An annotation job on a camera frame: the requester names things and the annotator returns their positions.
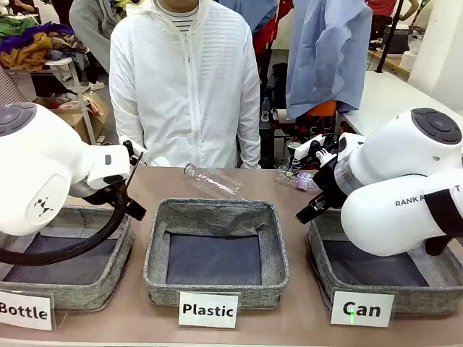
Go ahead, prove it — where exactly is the clear plastic bottle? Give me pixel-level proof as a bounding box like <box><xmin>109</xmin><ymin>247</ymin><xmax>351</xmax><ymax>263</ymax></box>
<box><xmin>183</xmin><ymin>163</ymin><xmax>247</xmax><ymax>200</ymax></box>

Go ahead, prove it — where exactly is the black red patterned fabric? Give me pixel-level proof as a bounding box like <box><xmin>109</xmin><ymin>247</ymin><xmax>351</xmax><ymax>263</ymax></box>
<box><xmin>293</xmin><ymin>113</ymin><xmax>339</xmax><ymax>145</ymax></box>

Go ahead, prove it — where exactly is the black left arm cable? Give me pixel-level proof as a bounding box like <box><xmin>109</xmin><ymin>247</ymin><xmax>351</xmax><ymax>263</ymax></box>
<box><xmin>0</xmin><ymin>184</ymin><xmax>132</xmax><ymax>265</ymax></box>

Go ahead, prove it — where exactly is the brown cardboard box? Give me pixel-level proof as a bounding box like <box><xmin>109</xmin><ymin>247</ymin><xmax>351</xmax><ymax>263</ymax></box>
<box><xmin>32</xmin><ymin>92</ymin><xmax>111</xmax><ymax>145</ymax></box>

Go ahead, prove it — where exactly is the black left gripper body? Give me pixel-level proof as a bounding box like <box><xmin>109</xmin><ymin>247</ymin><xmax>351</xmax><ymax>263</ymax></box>
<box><xmin>103</xmin><ymin>175</ymin><xmax>148</xmax><ymax>222</ymax></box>

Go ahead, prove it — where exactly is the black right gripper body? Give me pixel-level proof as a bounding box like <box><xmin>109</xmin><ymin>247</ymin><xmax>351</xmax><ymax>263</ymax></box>
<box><xmin>313</xmin><ymin>153</ymin><xmax>349</xmax><ymax>211</ymax></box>

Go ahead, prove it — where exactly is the crushed bottle purple label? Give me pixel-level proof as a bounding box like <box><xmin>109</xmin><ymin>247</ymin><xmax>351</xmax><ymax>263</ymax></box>
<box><xmin>273</xmin><ymin>166</ymin><xmax>323</xmax><ymax>192</ymax></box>

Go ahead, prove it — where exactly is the pile of coloured clothes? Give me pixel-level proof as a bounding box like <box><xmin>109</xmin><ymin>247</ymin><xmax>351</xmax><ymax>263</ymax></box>
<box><xmin>0</xmin><ymin>14</ymin><xmax>90</xmax><ymax>72</ymax></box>

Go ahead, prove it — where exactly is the white label reading Can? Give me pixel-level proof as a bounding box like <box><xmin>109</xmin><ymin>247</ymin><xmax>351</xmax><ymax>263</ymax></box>
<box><xmin>330</xmin><ymin>290</ymin><xmax>395</xmax><ymax>328</ymax></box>

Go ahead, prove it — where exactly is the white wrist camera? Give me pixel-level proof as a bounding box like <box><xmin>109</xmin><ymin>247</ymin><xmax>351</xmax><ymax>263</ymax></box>
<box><xmin>119</xmin><ymin>139</ymin><xmax>148</xmax><ymax>167</ymax></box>
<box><xmin>293</xmin><ymin>134</ymin><xmax>326</xmax><ymax>160</ymax></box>

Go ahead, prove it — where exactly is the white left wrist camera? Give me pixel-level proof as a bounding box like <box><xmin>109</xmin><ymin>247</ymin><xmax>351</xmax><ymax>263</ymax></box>
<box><xmin>119</xmin><ymin>139</ymin><xmax>148</xmax><ymax>167</ymax></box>

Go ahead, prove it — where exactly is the hanging light blue shirt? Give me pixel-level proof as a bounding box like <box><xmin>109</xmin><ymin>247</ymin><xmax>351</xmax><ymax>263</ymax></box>
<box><xmin>285</xmin><ymin>0</ymin><xmax>373</xmax><ymax>120</ymax></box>

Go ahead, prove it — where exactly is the grey fabric basket can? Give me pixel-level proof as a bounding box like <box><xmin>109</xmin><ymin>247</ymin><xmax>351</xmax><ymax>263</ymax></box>
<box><xmin>305</xmin><ymin>216</ymin><xmax>463</xmax><ymax>317</ymax></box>

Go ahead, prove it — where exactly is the white label reading Plastic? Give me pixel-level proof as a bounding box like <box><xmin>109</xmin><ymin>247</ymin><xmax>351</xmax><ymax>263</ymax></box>
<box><xmin>177</xmin><ymin>291</ymin><xmax>239</xmax><ymax>329</ymax></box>

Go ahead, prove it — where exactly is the white side table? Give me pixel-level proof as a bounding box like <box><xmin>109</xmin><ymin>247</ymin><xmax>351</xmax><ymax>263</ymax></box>
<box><xmin>339</xmin><ymin>70</ymin><xmax>463</xmax><ymax>145</ymax></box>

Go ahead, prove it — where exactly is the grey fabric basket bottle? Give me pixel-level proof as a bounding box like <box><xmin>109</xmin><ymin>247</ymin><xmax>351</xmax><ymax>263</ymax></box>
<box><xmin>0</xmin><ymin>205</ymin><xmax>135</xmax><ymax>312</ymax></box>

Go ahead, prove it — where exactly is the grey fabric basket plastic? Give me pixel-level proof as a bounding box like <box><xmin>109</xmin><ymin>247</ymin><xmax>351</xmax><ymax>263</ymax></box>
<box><xmin>143</xmin><ymin>197</ymin><xmax>290</xmax><ymax>310</ymax></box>

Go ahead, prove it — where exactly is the white label reading Bottle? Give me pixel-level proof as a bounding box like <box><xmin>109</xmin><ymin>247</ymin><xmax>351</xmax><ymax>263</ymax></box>
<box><xmin>0</xmin><ymin>291</ymin><xmax>56</xmax><ymax>332</ymax></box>

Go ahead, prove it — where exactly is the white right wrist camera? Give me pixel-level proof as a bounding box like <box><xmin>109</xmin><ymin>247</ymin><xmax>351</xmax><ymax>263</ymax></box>
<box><xmin>293</xmin><ymin>134</ymin><xmax>326</xmax><ymax>160</ymax></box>

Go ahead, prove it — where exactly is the person in grey hoodie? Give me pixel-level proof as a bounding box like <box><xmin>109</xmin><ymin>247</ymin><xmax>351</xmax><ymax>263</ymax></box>
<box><xmin>68</xmin><ymin>0</ymin><xmax>127</xmax><ymax>73</ymax></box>

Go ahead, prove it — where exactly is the person in white jacket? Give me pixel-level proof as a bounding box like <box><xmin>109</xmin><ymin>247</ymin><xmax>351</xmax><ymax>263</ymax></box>
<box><xmin>109</xmin><ymin>0</ymin><xmax>262</xmax><ymax>170</ymax></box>

